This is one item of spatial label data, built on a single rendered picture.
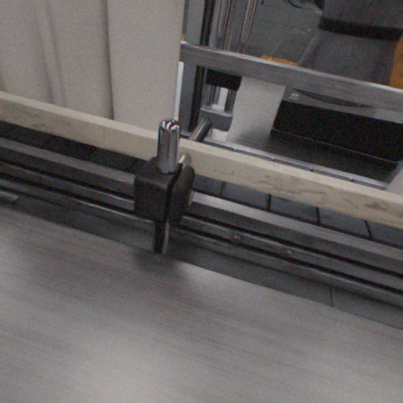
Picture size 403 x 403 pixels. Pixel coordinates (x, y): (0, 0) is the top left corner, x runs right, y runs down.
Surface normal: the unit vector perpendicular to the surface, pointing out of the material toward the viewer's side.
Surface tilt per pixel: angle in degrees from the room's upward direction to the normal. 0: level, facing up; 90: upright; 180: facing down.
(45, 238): 0
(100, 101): 90
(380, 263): 90
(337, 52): 73
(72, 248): 0
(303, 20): 90
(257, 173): 90
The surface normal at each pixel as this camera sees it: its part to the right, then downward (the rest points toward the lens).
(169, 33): 0.75, 0.51
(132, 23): -0.18, 0.62
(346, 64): -0.35, 0.29
